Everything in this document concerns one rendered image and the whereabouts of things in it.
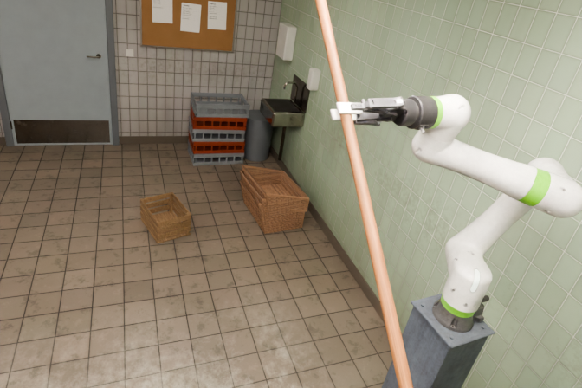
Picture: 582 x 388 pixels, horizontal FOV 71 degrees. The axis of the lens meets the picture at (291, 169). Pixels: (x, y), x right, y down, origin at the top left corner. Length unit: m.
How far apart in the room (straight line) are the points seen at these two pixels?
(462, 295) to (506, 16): 1.40
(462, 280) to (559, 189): 0.43
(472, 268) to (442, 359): 0.35
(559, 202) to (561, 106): 0.76
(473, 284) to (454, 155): 0.47
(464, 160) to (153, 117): 4.34
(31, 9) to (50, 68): 0.59
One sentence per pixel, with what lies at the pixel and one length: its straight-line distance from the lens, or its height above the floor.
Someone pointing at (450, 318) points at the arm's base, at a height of 1.24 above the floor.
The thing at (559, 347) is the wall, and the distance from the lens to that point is 2.30.
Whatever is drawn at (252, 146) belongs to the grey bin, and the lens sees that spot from 5.00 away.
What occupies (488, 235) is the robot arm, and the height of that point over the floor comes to 1.51.
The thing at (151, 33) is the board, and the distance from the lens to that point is 4.96.
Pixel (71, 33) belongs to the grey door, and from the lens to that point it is 4.98.
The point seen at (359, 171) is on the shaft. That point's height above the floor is 1.86.
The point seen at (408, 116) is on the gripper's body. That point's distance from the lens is 1.15.
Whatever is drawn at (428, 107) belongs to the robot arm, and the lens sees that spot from 1.18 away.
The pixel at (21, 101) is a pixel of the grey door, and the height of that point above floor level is 0.52.
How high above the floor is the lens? 2.30
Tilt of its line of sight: 27 degrees down
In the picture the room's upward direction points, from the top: 10 degrees clockwise
